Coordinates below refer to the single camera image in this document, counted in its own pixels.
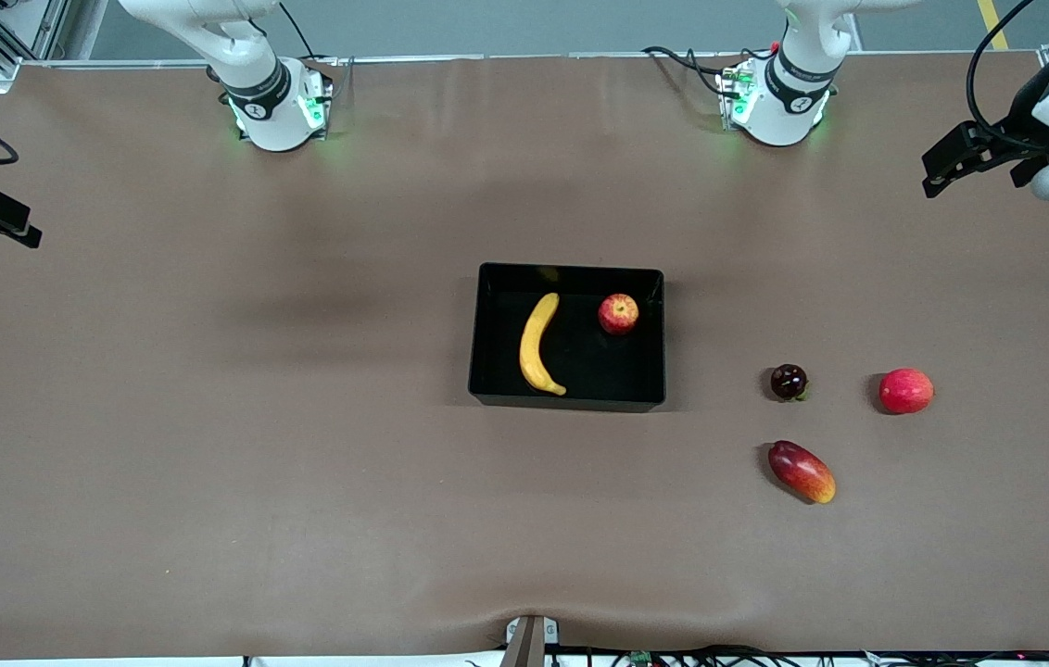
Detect brown table mat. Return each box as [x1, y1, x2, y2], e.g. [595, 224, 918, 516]
[0, 51, 1049, 661]

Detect black plastic box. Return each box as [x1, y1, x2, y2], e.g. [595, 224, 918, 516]
[467, 262, 667, 413]

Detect red round peach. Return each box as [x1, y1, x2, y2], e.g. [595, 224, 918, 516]
[878, 368, 935, 415]

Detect yellow banana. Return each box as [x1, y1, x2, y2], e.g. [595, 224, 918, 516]
[519, 292, 569, 397]

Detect dark purple mangosteen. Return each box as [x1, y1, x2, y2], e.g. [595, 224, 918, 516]
[770, 363, 809, 403]

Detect red yellow mango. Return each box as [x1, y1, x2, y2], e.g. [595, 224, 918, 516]
[767, 440, 837, 505]

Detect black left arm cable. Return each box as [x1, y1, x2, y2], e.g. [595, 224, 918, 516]
[966, 0, 1049, 154]

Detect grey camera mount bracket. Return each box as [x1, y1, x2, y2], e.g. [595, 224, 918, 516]
[501, 614, 562, 667]

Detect small red yellow apple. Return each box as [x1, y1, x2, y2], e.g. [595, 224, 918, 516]
[598, 293, 640, 336]

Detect black base cable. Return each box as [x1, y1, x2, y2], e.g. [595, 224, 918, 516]
[643, 44, 731, 98]
[279, 0, 340, 66]

